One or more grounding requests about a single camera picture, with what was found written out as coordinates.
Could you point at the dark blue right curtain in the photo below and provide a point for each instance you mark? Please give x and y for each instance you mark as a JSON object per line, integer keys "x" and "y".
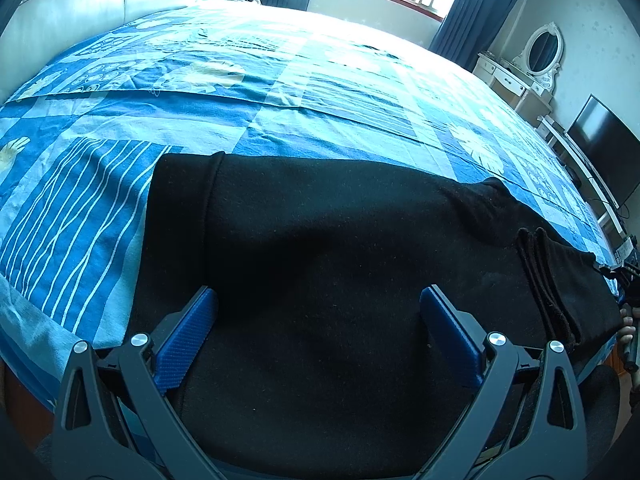
{"x": 468, "y": 29}

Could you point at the blue patchwork bed sheet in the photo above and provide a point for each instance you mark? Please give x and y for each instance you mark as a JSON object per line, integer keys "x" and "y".
{"x": 86, "y": 112}

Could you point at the white oval vanity mirror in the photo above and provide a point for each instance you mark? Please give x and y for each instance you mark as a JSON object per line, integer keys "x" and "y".
{"x": 542, "y": 56}

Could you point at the white tv stand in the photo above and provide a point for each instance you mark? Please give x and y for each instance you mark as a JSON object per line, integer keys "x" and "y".
{"x": 590, "y": 173}

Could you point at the operator hand on handle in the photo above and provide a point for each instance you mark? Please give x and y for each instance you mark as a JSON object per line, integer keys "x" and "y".
{"x": 626, "y": 335}

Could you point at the black pants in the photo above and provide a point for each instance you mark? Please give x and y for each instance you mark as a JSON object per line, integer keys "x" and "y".
{"x": 318, "y": 364}

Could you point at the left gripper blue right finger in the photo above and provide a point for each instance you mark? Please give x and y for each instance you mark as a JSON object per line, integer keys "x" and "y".
{"x": 525, "y": 420}

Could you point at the black flat television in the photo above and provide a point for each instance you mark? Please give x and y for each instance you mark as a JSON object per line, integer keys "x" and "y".
{"x": 610, "y": 146}

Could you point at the cream leather headboard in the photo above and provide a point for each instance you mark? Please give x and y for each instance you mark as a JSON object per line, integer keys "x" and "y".
{"x": 95, "y": 5}

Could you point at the white vanity dresser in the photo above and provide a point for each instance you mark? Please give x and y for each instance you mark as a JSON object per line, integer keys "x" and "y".
{"x": 525, "y": 96}

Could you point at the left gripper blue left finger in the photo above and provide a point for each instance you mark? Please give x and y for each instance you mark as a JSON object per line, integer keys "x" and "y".
{"x": 113, "y": 419}

